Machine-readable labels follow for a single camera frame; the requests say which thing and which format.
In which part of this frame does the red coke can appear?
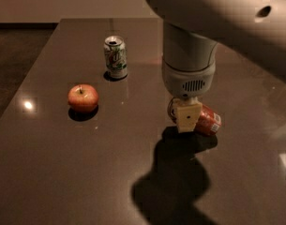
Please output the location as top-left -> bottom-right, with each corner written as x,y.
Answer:
195,105 -> 221,136

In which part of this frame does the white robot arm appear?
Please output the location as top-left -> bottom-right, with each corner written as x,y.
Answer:
145,0 -> 286,134

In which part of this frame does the white green soda can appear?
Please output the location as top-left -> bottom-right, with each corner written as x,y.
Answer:
104,36 -> 128,80

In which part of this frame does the red apple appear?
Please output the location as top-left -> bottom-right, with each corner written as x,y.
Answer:
68,84 -> 98,113

